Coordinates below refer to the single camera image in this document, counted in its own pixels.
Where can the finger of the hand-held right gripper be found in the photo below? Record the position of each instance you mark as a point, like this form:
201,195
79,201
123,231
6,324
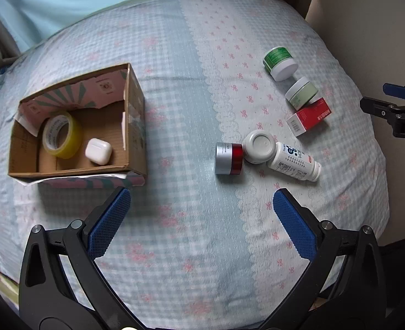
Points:
376,106
396,90

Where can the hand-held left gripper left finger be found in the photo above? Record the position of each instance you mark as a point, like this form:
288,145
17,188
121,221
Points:
109,227

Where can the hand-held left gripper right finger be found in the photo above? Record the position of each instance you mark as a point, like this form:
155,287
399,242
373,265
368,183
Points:
295,228

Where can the red and white carton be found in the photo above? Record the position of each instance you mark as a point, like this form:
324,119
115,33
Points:
314,113

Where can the white printed bottle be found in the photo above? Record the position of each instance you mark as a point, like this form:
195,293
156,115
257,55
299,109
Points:
292,163

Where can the light green cream jar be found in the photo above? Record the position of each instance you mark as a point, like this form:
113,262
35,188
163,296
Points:
305,92

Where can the round white jar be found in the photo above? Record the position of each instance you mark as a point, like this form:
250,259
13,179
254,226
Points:
259,144

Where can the silver and red jar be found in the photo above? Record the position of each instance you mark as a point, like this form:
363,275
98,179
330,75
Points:
223,158

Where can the green label white jar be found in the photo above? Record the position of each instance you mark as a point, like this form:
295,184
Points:
278,56

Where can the cardboard box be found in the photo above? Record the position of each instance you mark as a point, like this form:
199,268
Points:
134,110

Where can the white earbuds case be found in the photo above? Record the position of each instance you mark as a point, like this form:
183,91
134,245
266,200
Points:
98,151

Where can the yellow tape roll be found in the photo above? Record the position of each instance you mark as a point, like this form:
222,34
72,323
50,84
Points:
72,137

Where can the blue checked floral bedsheet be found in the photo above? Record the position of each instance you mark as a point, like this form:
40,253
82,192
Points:
188,75

